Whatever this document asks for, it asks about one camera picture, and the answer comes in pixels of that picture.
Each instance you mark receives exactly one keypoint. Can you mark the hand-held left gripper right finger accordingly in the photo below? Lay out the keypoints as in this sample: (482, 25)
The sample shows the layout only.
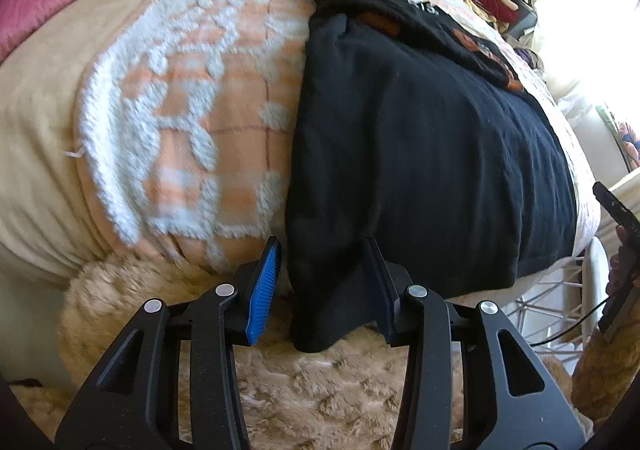
(382, 295)

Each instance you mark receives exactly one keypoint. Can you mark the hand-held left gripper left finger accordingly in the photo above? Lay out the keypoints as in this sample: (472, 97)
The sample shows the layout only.
(261, 292)

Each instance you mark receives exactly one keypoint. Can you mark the black sweater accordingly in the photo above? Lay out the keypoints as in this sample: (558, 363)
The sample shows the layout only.
(425, 155)

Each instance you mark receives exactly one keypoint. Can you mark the person's right forearm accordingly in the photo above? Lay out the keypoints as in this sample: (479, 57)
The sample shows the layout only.
(600, 370)

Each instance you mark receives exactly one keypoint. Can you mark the person's right hand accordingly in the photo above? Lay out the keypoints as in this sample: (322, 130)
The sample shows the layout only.
(619, 270)

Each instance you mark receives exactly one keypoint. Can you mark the white curtain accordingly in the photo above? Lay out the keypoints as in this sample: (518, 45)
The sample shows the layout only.
(565, 75)

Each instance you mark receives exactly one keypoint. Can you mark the orange white tufted blanket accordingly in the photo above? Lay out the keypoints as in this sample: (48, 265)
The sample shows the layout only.
(200, 95)

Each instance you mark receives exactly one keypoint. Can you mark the beige bed sheet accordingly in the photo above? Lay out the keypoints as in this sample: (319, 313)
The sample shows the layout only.
(35, 170)

